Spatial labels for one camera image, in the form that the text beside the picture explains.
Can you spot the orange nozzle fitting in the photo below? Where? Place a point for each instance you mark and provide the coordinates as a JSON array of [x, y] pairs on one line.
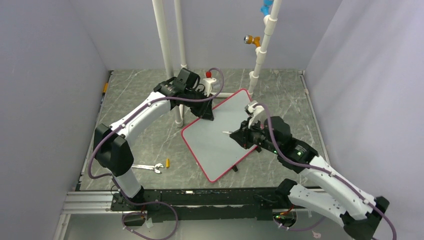
[[252, 40]]

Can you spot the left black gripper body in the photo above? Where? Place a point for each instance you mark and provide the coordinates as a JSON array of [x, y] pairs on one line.
[[199, 108]]

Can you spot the orange wall clip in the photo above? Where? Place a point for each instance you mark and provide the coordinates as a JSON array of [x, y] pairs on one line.
[[105, 87]]

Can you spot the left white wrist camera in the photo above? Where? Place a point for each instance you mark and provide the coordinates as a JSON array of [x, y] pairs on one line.
[[210, 84]]

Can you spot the red-framed whiteboard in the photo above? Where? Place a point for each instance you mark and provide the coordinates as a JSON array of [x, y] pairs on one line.
[[215, 152]]

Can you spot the blue pipe fitting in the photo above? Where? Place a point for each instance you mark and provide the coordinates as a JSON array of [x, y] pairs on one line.
[[265, 8]]

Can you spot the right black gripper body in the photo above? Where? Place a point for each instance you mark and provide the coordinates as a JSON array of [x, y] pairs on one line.
[[255, 135]]

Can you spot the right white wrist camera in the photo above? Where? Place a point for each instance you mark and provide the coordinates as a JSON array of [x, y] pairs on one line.
[[256, 114]]

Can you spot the silver open-end wrench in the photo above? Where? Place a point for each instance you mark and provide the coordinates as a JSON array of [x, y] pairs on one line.
[[155, 168]]

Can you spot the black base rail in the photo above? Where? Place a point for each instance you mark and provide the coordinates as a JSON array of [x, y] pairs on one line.
[[260, 203]]

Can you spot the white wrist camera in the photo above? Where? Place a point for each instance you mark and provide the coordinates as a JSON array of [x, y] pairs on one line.
[[256, 114], [210, 84]]

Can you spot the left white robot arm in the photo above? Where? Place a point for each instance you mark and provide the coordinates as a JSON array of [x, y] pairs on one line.
[[112, 143]]

